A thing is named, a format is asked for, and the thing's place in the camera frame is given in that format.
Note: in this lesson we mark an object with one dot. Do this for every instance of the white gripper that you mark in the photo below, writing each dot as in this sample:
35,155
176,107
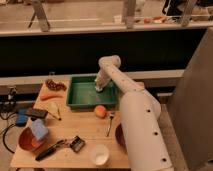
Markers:
102,79

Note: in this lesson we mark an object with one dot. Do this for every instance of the green plastic tray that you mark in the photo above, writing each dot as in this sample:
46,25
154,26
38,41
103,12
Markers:
83,95

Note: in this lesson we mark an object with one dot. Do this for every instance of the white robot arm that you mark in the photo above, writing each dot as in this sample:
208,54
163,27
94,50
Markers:
139,113

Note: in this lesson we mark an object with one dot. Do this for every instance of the orange fruit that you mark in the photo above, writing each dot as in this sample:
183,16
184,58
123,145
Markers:
100,111

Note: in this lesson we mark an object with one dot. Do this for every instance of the metal fork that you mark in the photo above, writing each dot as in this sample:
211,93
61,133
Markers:
111,116

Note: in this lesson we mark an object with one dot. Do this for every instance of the purple bowl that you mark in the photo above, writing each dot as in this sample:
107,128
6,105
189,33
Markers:
119,136

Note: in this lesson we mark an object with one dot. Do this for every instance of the orange carrot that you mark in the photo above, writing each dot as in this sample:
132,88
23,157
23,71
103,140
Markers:
50,96

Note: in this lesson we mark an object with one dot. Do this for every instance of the small black box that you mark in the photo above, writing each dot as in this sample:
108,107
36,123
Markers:
77,144

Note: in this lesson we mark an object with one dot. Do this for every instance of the white cup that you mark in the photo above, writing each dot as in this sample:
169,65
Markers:
99,155

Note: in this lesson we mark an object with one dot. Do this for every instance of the black rectangular device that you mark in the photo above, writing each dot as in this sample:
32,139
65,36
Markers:
36,113

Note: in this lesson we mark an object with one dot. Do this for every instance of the blue sponge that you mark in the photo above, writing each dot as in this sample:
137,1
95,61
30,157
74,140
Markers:
39,130

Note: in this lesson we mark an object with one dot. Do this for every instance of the brown bowl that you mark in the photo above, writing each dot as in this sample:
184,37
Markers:
28,142

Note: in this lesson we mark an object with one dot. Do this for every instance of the black handled knife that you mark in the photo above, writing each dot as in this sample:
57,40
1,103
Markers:
49,151

